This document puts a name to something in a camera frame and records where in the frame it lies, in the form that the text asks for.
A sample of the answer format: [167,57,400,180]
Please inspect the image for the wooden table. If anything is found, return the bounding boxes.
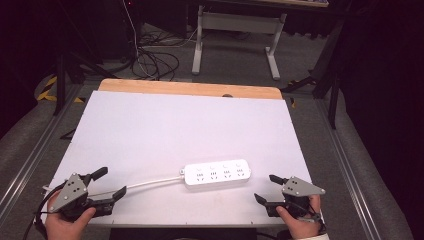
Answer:
[97,78,284,101]

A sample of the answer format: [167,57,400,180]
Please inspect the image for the yellow black floor tape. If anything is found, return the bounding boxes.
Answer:
[35,75,85,104]

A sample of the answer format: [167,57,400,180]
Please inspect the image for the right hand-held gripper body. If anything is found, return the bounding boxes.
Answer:
[265,175,327,220]

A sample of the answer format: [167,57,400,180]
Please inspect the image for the black floor cables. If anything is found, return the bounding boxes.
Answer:
[130,29,181,82]

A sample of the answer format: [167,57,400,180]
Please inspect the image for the white desk frame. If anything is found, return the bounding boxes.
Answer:
[191,0,330,81]

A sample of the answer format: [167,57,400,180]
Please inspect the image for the white hanging cable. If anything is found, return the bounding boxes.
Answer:
[121,0,149,79]

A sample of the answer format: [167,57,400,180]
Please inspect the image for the black metal stand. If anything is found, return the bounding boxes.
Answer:
[53,49,118,117]
[280,18,346,130]

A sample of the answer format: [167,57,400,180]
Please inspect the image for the person's right hand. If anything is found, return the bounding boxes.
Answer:
[275,194,325,240]

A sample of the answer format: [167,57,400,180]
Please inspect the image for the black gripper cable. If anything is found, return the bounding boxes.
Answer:
[22,182,69,240]

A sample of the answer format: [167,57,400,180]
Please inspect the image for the white board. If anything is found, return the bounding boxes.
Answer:
[40,90,313,228]

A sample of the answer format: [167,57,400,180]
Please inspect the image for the aluminium rail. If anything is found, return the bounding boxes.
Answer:
[314,99,379,240]
[0,83,85,218]

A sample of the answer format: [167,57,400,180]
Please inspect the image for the white power strip cable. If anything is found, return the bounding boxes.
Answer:
[89,175,186,198]

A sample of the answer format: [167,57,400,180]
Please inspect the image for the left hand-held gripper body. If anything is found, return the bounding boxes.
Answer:
[49,172,115,223]

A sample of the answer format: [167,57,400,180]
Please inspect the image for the white power strip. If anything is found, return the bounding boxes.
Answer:
[182,158,253,188]

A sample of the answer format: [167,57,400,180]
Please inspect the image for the person's left hand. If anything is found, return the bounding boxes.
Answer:
[44,192,98,240]

